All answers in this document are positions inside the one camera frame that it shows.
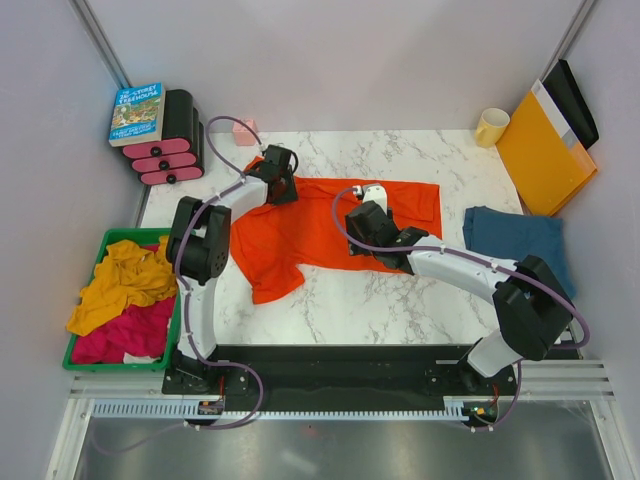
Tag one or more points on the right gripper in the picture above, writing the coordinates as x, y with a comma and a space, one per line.
355, 249

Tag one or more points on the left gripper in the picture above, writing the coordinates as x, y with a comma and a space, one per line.
291, 196

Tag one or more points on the orange t-shirt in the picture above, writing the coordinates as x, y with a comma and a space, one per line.
270, 242

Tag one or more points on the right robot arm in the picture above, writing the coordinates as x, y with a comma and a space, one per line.
531, 306

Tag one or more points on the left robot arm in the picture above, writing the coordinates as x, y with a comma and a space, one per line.
198, 247

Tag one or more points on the small pink box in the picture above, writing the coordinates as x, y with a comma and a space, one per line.
245, 133

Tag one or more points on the folded blue t-shirt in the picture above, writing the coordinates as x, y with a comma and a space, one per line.
512, 236

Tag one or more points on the yellow mug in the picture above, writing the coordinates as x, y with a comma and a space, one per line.
491, 126

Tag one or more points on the green plastic bin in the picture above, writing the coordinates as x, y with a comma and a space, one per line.
147, 238

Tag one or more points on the blue treehouse paperback book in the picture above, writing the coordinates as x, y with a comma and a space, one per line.
137, 115

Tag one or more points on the orange folder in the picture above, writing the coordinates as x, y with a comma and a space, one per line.
546, 174

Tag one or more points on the yellow t-shirt in bin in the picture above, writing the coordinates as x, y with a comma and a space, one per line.
128, 275

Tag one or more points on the magenta t-shirt in bin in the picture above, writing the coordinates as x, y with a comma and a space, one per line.
137, 336

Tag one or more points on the white grey folder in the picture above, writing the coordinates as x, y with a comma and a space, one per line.
554, 115

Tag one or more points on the black folder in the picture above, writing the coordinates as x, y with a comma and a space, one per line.
562, 86

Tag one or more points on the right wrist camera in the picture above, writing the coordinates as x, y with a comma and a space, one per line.
375, 193

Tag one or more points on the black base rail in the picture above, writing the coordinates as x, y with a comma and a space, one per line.
337, 376

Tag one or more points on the left aluminium frame post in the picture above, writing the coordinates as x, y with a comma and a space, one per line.
97, 35

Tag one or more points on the aluminium frame post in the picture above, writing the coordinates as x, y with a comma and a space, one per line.
573, 30
97, 35

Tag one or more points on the grey slotted cable duct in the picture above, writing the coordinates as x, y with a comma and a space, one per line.
181, 408

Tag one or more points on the right aluminium frame post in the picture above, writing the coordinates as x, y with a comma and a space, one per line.
573, 30

